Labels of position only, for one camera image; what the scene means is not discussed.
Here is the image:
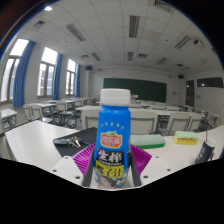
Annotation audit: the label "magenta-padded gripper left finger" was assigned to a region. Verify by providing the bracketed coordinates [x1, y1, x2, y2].
[49, 143, 98, 188]

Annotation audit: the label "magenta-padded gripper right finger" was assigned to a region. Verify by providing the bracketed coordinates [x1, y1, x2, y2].
[128, 143, 174, 188]

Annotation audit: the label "blue white-capped drink bottle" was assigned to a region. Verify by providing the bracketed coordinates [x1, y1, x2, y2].
[94, 88, 132, 190]

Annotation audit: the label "bunch of keys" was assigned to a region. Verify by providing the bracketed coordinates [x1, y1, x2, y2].
[53, 135, 91, 149]

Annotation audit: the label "green rectangular sponge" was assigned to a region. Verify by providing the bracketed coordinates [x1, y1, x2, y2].
[130, 133, 167, 150]

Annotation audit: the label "black flat pad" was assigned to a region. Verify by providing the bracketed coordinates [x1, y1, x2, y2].
[52, 126, 98, 158]

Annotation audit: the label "yellow and green sponge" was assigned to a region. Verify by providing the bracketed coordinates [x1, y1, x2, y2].
[173, 130, 200, 146]

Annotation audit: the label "classroom desks and chairs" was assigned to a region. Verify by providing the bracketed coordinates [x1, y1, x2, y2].
[0, 95, 223, 137]

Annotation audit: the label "dark green chalkboard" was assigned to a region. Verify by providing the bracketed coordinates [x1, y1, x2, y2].
[103, 77, 168, 103]

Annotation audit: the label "dark classroom door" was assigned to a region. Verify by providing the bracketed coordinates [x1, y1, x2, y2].
[185, 79, 195, 108]

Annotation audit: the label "blue curtain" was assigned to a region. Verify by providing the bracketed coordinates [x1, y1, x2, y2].
[12, 40, 37, 108]
[74, 63, 81, 98]
[52, 53, 64, 101]

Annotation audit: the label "ceiling lights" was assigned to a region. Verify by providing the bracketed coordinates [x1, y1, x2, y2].
[31, 0, 214, 66]

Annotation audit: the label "dark high wall window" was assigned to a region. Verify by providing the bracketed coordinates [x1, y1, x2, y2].
[196, 77, 224, 89]

